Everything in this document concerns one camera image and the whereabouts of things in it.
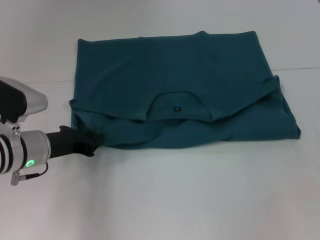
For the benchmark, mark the teal FREE! print T-shirt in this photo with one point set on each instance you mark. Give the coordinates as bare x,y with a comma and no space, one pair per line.
175,75

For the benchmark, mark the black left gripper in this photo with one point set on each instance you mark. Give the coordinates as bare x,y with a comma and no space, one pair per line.
67,143

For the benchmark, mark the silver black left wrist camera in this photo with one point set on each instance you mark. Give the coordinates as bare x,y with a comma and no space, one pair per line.
20,100

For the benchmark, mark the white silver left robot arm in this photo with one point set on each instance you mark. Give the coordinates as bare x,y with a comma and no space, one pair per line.
25,152

